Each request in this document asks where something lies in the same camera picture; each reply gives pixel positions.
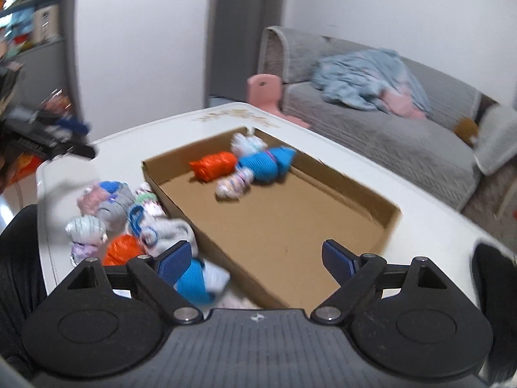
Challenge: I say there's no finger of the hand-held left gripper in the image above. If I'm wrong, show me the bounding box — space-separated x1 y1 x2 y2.
46 137 98 161
40 114 91 138

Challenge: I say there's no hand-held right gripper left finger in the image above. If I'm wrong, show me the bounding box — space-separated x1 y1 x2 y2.
60 241 203 326

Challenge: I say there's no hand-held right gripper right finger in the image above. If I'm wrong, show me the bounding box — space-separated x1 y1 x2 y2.
310 240 454 325

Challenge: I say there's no blue and white sock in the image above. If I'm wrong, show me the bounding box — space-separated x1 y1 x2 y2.
175 258 232 305

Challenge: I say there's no pink fuzzy monster sock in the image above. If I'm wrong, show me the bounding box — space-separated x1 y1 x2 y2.
78 180 123 216

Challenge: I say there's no cardboard box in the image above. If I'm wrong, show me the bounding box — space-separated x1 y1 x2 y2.
141 126 402 310

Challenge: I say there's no grey white sock blue stitching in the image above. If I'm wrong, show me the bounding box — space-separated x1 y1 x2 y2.
127 205 198 258

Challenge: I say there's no colourful snack packet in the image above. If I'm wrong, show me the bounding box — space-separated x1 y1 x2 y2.
40 89 76 116

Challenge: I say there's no orange bag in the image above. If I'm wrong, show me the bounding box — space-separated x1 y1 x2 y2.
7 153 44 185

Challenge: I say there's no orange sock bundle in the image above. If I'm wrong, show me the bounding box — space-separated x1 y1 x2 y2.
103 234 145 266
190 151 239 182

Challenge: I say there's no green white patterned sock bundle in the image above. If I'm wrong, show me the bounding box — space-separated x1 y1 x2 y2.
135 184 168 219

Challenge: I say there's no grey sock with purple bow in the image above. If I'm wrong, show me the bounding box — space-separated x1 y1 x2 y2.
97 188 137 233

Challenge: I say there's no silvery sock bundle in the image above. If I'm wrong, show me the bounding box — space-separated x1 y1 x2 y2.
66 215 108 244

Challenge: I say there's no lavender sock bundle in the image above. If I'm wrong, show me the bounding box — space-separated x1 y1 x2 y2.
70 240 105 266

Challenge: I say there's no white pink patterned sock bundle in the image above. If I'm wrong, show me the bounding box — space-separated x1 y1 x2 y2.
215 168 254 201

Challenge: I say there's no grey shelf with toys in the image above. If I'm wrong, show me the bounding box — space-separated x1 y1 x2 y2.
0 0 79 75

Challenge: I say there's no blue knit sock bundle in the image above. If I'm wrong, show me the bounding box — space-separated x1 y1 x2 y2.
236 146 297 183

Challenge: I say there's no grey sofa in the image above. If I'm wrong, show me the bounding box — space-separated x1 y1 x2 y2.
258 26 517 221

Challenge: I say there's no white fuzzy sock bundle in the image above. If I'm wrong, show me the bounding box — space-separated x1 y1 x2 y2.
230 127 269 157

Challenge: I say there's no person's dark clothing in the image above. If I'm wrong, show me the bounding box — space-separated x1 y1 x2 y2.
0 205 47 374

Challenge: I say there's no pink cloth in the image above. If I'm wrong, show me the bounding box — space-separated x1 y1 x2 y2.
380 89 427 120

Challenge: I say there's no brown plush toy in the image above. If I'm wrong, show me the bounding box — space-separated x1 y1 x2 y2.
454 117 480 146

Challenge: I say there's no light blue blanket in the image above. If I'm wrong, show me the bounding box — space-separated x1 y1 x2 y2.
313 48 432 114

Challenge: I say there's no pink plastic chair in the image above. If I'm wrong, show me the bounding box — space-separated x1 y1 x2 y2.
247 73 311 129

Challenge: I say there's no grey door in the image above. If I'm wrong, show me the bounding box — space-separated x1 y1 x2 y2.
207 0 290 108

